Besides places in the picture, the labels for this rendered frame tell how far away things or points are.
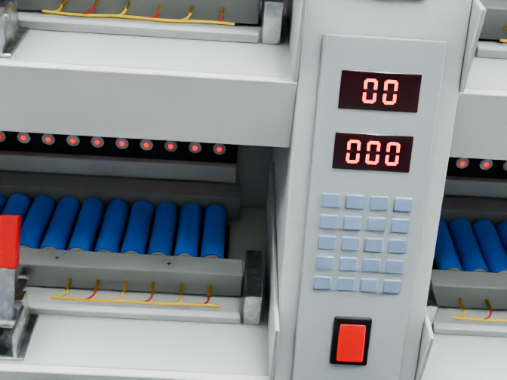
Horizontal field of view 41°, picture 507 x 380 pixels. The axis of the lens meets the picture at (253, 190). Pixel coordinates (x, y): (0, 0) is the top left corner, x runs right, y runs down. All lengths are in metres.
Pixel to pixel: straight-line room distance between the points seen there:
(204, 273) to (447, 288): 0.18
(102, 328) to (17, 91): 0.18
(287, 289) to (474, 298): 0.16
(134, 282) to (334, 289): 0.16
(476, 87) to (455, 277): 0.17
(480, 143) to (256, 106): 0.14
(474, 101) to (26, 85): 0.26
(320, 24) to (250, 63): 0.05
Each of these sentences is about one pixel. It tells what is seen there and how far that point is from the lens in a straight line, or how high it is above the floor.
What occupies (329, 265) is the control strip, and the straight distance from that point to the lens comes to 0.42.
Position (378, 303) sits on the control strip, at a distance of 0.44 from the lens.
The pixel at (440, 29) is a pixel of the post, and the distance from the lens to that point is 0.41.
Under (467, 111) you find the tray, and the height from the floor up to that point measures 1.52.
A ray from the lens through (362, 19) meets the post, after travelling 0.40.
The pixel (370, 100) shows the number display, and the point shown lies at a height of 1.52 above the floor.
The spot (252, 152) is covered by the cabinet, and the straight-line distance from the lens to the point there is 0.61.
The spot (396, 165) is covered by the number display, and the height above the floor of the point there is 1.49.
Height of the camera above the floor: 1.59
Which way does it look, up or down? 17 degrees down
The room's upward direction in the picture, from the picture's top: 4 degrees clockwise
